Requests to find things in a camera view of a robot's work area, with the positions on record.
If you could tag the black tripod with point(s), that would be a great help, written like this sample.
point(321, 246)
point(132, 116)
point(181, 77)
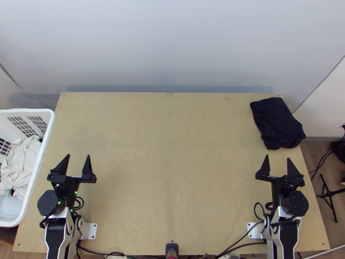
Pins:
point(329, 193)

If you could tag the dark t-shirt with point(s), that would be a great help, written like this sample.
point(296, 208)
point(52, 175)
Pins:
point(277, 124)

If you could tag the heap of clothes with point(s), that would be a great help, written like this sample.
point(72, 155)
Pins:
point(19, 162)

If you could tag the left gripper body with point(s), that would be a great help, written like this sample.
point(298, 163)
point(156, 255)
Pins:
point(73, 182)

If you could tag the white laundry basket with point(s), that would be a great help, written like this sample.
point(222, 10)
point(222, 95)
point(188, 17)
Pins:
point(40, 162)

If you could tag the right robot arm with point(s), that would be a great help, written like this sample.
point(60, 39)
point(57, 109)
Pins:
point(293, 203)

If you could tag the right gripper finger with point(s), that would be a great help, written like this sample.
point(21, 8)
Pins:
point(265, 168)
point(293, 172)

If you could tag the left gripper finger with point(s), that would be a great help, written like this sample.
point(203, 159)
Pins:
point(87, 170)
point(61, 167)

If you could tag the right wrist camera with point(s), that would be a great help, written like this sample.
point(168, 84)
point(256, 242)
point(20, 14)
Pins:
point(290, 187)

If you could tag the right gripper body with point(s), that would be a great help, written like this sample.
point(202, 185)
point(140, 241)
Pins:
point(277, 184)

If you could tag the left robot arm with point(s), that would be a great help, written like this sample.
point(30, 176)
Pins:
point(51, 205)

